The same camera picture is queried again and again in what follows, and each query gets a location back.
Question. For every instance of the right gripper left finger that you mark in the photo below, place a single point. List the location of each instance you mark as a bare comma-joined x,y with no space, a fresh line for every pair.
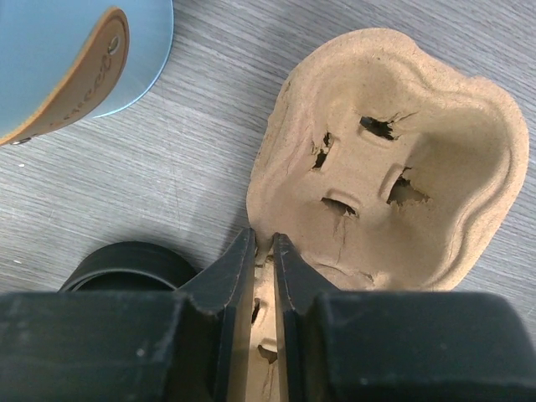
215,339

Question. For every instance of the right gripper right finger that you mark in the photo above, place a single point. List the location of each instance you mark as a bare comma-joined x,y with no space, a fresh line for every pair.
300,347

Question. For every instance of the black lid stack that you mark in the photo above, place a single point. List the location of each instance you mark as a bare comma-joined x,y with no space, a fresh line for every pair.
130,266

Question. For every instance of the cardboard cup carrier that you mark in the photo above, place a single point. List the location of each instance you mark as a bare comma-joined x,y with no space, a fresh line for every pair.
387,169

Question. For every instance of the blue straw holder cup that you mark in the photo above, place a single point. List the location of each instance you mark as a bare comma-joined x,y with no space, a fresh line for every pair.
65,61

